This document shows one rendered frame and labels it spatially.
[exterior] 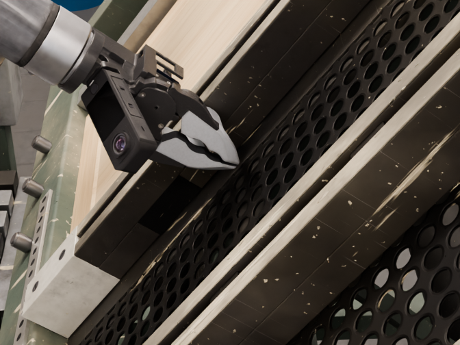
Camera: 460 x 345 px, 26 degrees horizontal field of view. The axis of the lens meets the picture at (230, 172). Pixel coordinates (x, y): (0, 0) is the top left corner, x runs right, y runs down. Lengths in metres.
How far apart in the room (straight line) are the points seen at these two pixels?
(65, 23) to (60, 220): 0.55
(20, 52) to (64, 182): 0.59
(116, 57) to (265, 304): 0.37
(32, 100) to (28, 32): 2.61
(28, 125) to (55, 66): 2.46
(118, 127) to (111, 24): 0.99
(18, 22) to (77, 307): 0.44
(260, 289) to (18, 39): 0.37
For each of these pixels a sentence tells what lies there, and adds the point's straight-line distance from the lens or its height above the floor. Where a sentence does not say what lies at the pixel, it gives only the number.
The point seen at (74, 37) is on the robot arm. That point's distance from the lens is 1.03.
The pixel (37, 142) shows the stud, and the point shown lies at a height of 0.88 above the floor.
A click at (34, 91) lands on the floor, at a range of 3.68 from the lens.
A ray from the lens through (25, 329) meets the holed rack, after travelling 1.35.
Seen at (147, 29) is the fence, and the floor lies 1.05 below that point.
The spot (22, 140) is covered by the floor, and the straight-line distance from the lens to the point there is 3.41.
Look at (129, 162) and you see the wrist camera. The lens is 0.99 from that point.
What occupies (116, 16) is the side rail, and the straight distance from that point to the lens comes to 1.97.
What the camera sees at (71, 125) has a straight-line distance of 1.73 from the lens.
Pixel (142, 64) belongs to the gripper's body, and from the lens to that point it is 1.07.
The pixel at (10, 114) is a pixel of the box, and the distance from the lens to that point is 2.03.
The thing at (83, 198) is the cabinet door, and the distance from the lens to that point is 1.54.
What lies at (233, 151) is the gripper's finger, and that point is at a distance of 1.09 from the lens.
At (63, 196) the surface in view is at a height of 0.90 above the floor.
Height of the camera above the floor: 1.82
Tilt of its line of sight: 35 degrees down
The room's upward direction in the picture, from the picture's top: straight up
